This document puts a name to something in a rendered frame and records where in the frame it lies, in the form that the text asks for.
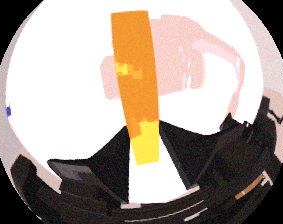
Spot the orange bar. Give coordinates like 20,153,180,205
110,11,160,165

